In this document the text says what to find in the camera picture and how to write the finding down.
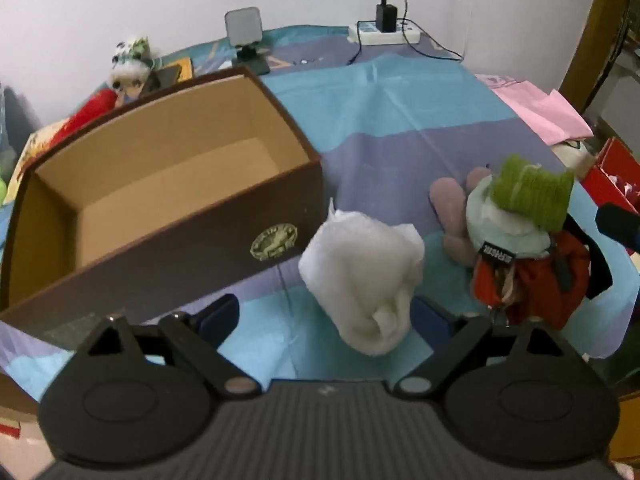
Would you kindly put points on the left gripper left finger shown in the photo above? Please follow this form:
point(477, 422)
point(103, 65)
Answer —
point(194, 340)

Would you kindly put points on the brown cardboard box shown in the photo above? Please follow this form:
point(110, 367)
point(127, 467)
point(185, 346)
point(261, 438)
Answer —
point(159, 203)

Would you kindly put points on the doll with green hat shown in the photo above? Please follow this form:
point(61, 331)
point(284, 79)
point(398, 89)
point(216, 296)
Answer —
point(531, 259)

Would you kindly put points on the black smartphone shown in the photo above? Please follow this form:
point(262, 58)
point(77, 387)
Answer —
point(161, 79)

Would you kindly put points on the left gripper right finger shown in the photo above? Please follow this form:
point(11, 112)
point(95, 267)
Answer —
point(452, 339)

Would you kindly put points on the red box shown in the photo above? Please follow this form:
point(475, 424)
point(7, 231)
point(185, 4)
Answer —
point(614, 177)

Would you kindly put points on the red plush pillow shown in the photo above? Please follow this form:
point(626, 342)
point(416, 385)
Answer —
point(100, 103)

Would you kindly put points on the small panda plush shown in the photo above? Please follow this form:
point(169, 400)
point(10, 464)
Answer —
point(132, 64)

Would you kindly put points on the pink plush toy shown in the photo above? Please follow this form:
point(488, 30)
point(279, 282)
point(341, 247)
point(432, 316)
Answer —
point(448, 198)

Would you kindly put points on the black charger with cable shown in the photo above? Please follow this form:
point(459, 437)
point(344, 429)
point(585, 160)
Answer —
point(388, 12)

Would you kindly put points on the phone stand with mirror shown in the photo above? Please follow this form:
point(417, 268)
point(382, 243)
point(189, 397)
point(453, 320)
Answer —
point(244, 32)

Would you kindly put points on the white towel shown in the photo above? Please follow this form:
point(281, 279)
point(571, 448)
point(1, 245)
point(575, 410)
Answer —
point(363, 274)

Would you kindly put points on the yellow book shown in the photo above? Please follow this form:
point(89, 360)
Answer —
point(133, 93)

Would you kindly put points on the white power strip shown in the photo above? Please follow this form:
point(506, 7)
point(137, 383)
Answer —
point(367, 34)

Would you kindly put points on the pink cloth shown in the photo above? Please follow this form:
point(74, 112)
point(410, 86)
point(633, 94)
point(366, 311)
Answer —
point(549, 115)

